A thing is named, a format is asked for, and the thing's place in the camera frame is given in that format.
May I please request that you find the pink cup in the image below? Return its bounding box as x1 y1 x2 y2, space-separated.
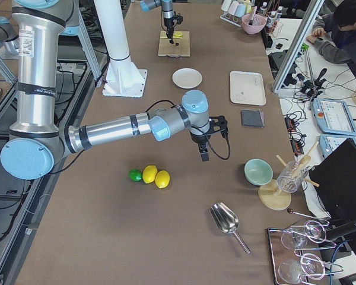
228 1 240 15

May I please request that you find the wine glass rack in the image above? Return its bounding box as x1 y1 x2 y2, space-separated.
266 220 344 284

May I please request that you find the light blue cup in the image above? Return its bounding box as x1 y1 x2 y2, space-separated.
235 3 246 18

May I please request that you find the aluminium frame post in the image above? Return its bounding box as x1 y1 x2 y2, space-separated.
272 0 324 94

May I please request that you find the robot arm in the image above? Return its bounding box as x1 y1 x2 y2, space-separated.
140 0 183 45
0 1 228 180

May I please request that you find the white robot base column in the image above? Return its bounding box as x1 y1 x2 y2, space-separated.
94 0 147 98

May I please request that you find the grey folded cloth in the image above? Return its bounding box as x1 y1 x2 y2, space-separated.
241 109 265 128

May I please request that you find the green bowl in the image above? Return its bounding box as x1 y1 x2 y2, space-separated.
244 159 273 186

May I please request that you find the steel muddler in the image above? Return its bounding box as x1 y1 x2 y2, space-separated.
249 6 257 26

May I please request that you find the yellow cup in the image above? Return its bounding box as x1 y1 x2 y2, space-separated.
244 0 253 14

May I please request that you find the reacher grabber tool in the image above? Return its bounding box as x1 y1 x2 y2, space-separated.
301 43 317 110

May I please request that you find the wooden cutting board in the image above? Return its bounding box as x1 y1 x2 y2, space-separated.
158 31 190 57

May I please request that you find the blue teach pendant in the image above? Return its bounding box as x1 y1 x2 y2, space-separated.
311 98 356 137
318 134 349 158

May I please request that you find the steel scoop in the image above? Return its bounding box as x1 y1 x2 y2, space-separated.
210 202 251 255

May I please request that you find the white cup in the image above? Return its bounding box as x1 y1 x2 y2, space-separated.
221 0 232 12

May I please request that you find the cream round plate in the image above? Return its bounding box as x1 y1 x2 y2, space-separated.
172 68 202 89

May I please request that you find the seated person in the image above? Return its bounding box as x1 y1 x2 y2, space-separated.
306 0 356 77

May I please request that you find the clear textured glass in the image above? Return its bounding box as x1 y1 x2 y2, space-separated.
276 161 309 193

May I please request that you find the black monitor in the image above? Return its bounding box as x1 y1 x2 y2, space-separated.
309 138 356 220

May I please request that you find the wooden glass stand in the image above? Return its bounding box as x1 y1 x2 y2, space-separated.
258 141 319 211

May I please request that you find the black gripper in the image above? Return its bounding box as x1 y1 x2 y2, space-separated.
163 11 183 45
190 115 228 162

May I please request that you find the green lime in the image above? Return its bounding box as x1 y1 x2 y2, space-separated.
128 169 142 182

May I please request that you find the cream rabbit tray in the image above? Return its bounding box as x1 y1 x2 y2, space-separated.
230 71 266 106

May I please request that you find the white wire cup rack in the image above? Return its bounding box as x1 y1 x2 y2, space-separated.
220 11 241 27

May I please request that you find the pink bowl with ice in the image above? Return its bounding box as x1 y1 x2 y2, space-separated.
241 14 267 35

